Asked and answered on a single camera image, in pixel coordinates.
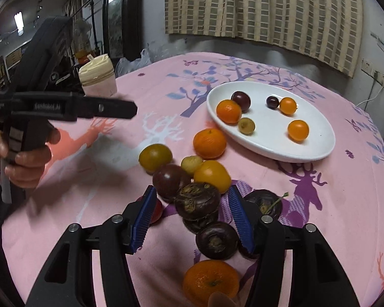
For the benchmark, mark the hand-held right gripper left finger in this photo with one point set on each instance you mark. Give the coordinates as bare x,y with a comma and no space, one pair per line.
144,217

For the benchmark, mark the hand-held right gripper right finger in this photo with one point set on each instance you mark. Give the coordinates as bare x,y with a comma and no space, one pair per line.
241,220

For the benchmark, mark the small dark grape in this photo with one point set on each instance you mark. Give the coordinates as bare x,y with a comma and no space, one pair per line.
272,102

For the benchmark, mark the red tomato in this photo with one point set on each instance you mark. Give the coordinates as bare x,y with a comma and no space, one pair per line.
156,213

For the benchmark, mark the dark water chestnut with stem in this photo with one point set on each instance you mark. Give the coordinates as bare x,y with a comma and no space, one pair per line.
265,203

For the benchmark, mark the large orange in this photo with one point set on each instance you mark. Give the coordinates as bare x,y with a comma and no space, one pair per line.
210,282

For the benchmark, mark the clear plastic bag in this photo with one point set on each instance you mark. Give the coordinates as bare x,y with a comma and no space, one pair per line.
137,62

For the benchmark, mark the bottle with orange liquid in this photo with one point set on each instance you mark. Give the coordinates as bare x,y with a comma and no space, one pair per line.
82,49

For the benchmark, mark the dark purple tomato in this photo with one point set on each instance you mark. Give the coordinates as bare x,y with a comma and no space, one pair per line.
168,179

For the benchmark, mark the white light bulb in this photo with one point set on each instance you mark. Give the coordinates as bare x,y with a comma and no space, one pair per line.
19,24

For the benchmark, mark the green yellow tomato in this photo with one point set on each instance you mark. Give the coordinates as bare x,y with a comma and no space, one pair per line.
155,156

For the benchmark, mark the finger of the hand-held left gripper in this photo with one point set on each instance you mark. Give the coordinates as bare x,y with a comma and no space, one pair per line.
115,108

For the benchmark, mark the checked beige curtain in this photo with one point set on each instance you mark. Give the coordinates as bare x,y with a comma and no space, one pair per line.
262,9

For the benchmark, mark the pink cup with cream lid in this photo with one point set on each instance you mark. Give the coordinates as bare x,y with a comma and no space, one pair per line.
97,80

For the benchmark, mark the pink printed tablecloth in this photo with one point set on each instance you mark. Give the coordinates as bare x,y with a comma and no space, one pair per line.
115,172

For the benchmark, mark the person's left hand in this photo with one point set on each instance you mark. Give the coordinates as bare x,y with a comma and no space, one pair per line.
27,164

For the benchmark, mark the small olive green fruit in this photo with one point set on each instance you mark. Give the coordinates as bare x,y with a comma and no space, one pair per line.
246,126

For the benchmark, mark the mandarin orange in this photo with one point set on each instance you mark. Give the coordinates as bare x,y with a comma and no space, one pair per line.
228,111
209,143

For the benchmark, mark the small yellow fruit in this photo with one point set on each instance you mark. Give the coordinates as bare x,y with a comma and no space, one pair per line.
191,163

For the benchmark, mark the dark wooden cabinet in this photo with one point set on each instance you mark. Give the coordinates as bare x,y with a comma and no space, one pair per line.
121,16

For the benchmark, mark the yellow orange tomato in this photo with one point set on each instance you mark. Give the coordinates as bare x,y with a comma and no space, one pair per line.
212,176

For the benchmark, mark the small orange tomato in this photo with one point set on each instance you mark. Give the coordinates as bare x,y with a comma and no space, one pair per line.
288,106
298,130

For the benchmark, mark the white oval plate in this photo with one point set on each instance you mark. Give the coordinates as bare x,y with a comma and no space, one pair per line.
307,147

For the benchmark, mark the dark red plum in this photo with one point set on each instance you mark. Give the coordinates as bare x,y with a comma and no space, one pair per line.
242,99

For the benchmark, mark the wall socket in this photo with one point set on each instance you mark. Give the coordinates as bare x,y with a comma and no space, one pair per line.
366,65

